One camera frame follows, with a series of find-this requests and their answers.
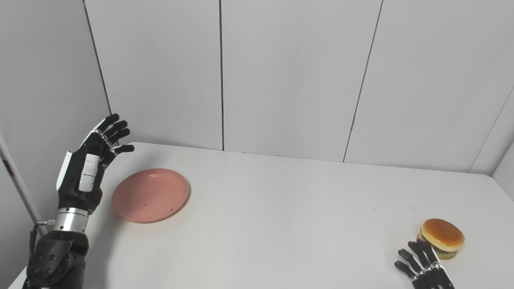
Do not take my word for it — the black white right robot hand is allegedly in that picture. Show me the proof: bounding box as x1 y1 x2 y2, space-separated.
394 240 456 289

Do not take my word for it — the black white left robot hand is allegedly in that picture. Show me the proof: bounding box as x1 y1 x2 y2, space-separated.
56 114 135 214

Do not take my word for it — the toy hamburger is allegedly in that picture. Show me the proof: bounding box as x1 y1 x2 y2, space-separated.
416 218 465 260

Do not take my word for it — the pink round plate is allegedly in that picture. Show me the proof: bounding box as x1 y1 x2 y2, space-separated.
112 169 190 224

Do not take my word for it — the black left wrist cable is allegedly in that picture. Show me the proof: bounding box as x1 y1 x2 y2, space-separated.
27 219 56 261

